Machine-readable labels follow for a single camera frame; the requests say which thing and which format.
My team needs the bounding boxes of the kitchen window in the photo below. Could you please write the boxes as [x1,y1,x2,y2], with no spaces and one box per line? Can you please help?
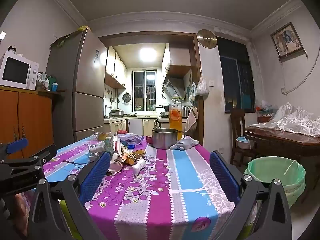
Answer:
[132,70,157,112]

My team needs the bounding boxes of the kitchen ceiling light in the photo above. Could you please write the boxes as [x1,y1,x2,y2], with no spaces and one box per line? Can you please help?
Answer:
[139,47,157,63]

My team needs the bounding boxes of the tall-backed wooden chair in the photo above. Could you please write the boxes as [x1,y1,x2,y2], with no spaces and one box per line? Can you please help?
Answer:
[230,109,255,167]

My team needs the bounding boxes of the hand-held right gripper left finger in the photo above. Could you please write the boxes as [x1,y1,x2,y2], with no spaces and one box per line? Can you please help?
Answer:
[27,151,112,240]

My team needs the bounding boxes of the purple blue patterned tablecloth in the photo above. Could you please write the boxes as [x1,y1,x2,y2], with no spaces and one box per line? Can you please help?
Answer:
[42,134,237,240]

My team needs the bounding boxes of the framed wall picture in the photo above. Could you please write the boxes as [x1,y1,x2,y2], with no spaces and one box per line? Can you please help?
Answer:
[270,22,304,60]

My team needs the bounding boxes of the gold wall clock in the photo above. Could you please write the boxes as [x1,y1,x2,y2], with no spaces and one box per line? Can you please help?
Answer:
[197,29,217,48]

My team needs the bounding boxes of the steel pot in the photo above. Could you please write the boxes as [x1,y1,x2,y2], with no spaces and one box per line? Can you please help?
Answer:
[152,128,185,150]

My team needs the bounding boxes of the grey refrigerator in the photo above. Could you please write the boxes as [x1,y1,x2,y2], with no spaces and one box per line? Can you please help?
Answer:
[46,27,108,145]

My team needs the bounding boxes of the yellow green cloth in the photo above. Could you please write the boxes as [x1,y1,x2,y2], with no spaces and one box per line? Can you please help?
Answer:
[50,25,90,48]

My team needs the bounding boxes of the white box with red print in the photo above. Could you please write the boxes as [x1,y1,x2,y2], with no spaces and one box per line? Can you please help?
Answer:
[111,135,123,155]

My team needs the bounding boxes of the blue and white basin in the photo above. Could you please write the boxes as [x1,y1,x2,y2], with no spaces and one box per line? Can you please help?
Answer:
[236,136,250,150]

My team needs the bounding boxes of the steel range hood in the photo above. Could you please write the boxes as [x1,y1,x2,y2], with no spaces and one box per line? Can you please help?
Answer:
[162,77,187,95]

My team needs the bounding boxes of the hanging white plastic bag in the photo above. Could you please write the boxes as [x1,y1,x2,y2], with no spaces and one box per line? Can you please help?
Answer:
[196,76,210,96]

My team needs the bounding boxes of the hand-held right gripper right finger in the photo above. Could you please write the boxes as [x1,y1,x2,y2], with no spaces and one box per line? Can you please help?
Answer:
[209,151,293,240]

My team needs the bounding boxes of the hanging pink towel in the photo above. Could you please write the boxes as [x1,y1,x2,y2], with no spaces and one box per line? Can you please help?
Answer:
[184,107,198,132]

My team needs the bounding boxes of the white plastic sheet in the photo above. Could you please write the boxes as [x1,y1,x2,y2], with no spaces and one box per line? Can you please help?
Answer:
[250,102,320,137]

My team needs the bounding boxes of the waste bin with green bag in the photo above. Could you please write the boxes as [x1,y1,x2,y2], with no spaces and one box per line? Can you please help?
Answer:
[244,156,306,209]

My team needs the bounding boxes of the orange juice bottle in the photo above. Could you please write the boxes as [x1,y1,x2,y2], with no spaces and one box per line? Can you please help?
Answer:
[169,94,183,140]

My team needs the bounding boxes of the white microwave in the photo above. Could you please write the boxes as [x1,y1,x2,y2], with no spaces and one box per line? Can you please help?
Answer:
[0,51,40,91]

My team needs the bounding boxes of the orange wooden cabinet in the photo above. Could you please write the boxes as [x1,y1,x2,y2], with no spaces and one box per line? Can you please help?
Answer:
[0,85,65,160]

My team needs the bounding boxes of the dark window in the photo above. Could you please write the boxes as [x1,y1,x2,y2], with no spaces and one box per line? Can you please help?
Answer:
[216,36,256,114]

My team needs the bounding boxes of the white wall cable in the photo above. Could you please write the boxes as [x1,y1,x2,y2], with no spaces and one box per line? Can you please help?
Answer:
[281,52,320,95]

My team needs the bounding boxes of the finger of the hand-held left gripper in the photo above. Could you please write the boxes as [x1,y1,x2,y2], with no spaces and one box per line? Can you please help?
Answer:
[0,144,58,178]
[0,138,28,160]

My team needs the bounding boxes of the purple plastic bag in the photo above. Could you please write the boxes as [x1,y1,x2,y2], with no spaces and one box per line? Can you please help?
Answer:
[117,133,145,145]

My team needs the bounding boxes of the white and orange carton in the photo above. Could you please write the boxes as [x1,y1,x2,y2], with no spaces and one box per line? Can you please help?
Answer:
[107,152,125,174]

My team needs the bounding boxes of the dark wooden dining table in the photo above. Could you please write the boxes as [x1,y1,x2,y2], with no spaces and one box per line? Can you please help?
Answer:
[244,126,320,180]

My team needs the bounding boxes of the kitchen wall cabinets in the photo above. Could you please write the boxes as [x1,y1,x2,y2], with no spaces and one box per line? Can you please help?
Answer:
[104,46,127,89]

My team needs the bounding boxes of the kitchen counter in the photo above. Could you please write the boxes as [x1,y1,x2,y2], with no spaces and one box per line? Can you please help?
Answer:
[104,115,160,137]

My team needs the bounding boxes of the white tube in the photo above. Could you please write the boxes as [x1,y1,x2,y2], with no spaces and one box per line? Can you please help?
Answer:
[132,160,147,176]

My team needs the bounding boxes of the green plastic basket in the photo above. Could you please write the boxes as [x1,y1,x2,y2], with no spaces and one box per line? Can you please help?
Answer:
[255,106,277,113]

